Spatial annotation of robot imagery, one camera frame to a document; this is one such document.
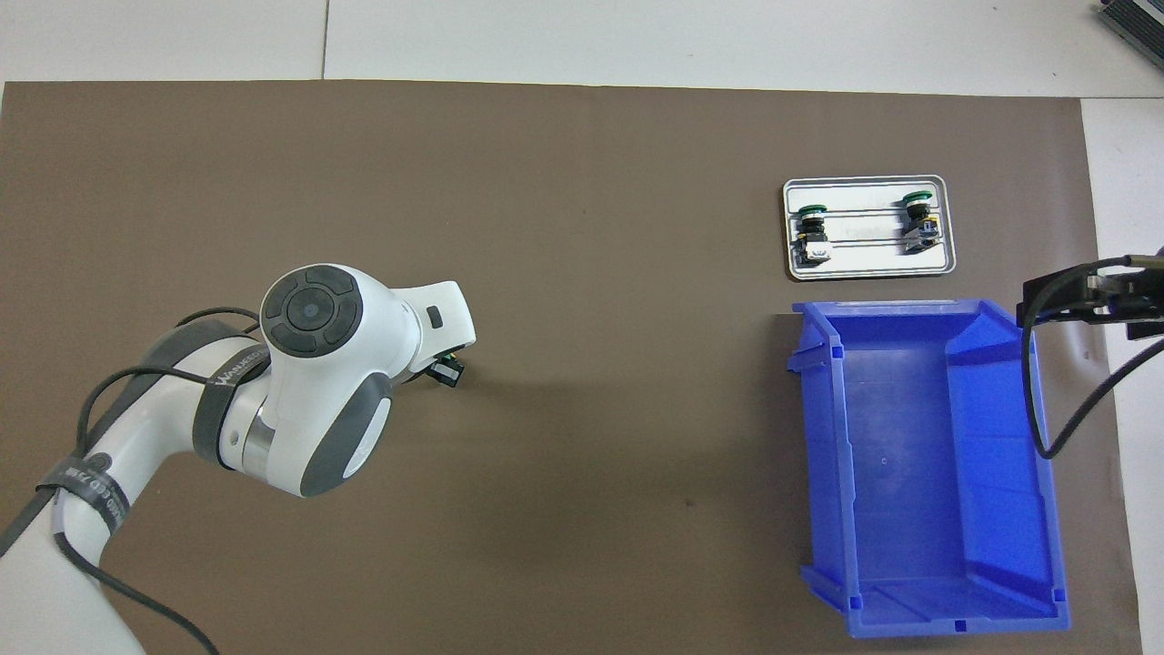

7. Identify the brown paper table mat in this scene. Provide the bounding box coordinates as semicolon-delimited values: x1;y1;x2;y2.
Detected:
0;80;1145;655

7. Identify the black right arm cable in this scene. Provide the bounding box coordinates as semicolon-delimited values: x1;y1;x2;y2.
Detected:
1018;255;1164;460

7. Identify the grey metal tray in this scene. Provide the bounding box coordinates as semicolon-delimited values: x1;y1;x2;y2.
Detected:
782;175;958;280

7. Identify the grey ribbed device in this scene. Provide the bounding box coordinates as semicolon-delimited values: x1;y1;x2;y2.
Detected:
1096;0;1164;74

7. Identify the blue plastic storage bin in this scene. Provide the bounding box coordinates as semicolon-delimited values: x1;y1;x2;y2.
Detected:
787;298;1072;640

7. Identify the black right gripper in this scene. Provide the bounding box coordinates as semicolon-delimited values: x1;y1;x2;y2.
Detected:
1023;268;1164;342

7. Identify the green push button switch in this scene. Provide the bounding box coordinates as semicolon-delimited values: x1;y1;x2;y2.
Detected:
793;202;835;267
900;189;940;254

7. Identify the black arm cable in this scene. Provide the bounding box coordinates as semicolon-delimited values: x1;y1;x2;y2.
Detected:
1018;255;1164;460
50;307;262;655

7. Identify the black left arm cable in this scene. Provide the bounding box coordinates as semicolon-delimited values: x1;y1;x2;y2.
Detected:
50;307;262;655

